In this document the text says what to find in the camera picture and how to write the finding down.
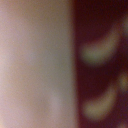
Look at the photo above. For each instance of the yellow granola bars box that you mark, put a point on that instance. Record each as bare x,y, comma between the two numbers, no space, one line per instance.
100,63

